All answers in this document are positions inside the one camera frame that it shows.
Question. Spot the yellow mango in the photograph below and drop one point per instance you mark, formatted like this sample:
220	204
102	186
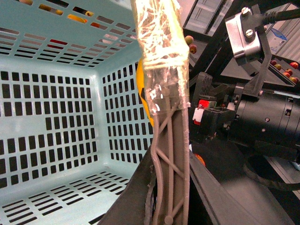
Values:
141	92

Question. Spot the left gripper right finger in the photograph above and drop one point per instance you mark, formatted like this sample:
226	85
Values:
241	202

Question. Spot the red apple in right tray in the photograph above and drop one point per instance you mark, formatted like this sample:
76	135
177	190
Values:
192	48

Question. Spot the grey basket handle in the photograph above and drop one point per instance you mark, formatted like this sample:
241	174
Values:
165	64

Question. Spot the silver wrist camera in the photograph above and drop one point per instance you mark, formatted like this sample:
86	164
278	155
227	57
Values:
248	38

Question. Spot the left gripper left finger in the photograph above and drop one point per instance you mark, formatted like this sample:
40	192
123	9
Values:
132	207

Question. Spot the light blue plastic basket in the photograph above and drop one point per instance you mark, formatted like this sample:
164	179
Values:
72	125

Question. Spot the peach in right tray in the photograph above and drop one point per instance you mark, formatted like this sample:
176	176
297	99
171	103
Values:
189	39

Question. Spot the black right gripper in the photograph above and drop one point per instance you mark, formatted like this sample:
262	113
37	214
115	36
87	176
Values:
269	123

